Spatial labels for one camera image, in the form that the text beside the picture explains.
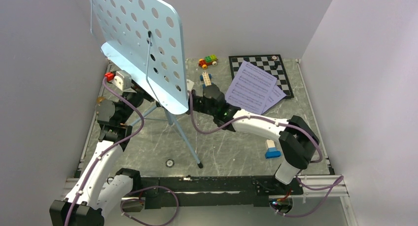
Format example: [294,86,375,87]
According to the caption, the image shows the black white chessboard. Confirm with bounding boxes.
[228,54,294,99]

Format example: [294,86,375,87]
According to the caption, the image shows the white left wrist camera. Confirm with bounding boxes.
[104,70,134,92]

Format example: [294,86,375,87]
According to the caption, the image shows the gold microphone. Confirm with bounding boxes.
[96,97,106,104]

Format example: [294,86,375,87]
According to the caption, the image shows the light blue music stand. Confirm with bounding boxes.
[85,0,204,169]

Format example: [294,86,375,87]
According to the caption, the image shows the small round table insert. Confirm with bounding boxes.
[166,159,174,168]

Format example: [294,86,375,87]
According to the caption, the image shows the colourful toy brick car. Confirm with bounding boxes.
[198,54,218,69]

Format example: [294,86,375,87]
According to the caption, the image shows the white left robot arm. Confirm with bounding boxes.
[49,89,153,226]

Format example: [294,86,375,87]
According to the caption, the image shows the blue white toy brick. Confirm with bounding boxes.
[265,139,281,159]

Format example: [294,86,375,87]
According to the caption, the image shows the sheet music pages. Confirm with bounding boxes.
[225,61,277,115]

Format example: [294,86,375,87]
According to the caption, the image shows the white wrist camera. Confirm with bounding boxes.
[186,79,195,92]
[104,70,134,92]

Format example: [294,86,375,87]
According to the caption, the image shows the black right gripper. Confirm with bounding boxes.
[170,93,216,117]

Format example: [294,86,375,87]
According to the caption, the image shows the sheet music page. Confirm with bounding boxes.
[262,86,287,114]

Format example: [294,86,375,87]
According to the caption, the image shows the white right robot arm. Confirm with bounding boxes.
[187,85,323,194]

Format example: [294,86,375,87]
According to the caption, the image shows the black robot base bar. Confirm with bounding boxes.
[141,175,304,209]

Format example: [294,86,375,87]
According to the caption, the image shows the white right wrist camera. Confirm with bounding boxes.
[186,79,195,92]

